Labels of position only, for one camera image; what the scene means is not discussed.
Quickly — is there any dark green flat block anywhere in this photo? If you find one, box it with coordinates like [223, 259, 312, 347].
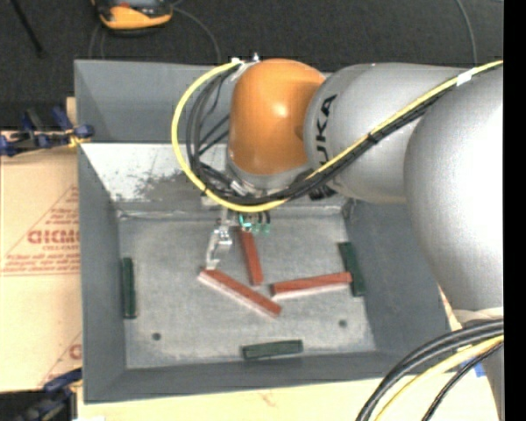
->
[338, 241, 366, 298]
[241, 339, 304, 361]
[120, 257, 139, 320]

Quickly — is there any grey metal bin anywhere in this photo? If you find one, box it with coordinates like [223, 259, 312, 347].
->
[73, 59, 453, 403]

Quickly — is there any red-brown flat block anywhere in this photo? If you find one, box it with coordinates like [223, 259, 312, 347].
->
[196, 268, 283, 320]
[268, 271, 354, 302]
[238, 228, 266, 287]

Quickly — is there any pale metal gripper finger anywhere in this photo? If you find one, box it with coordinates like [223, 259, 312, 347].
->
[204, 227, 234, 274]

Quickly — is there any brown cardboard board red print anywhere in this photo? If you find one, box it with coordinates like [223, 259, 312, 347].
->
[0, 96, 85, 395]

